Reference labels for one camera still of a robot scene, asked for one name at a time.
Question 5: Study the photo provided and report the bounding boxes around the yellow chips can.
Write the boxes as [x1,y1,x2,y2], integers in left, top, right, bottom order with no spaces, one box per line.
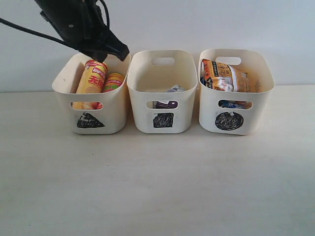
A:
[72,60,108,110]

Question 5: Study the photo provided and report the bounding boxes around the blue black snack bag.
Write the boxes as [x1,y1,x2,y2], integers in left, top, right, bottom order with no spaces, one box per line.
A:
[200,77,246,109]

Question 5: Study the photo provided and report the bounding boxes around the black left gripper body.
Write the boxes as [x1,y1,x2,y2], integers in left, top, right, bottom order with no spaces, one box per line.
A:
[36,0,108,53]

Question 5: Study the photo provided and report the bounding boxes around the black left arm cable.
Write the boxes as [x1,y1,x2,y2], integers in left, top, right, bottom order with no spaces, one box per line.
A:
[0,0,110,50]

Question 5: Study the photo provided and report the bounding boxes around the purple juice carton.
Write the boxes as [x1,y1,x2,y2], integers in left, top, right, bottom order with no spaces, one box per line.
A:
[153,101,178,109]

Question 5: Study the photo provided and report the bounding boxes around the cream bin with circle mark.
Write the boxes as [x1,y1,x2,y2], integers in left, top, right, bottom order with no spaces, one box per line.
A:
[199,49,275,135]

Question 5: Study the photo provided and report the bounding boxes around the cream bin with triangle mark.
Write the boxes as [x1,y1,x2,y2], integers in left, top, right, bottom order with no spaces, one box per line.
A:
[52,53,130,134]

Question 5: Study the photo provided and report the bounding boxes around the pink Lay's chips can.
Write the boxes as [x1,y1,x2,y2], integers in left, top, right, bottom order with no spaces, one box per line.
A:
[96,73,125,110]

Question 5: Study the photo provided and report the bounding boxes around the white blue milk carton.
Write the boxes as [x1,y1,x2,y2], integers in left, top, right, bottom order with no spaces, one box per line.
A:
[166,85,186,92]

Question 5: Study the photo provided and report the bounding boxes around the cream bin with square mark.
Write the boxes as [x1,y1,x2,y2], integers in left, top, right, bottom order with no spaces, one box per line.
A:
[127,50,197,134]

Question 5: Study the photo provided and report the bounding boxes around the orange snack bag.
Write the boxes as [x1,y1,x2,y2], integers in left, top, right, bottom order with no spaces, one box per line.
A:
[201,58,250,92]

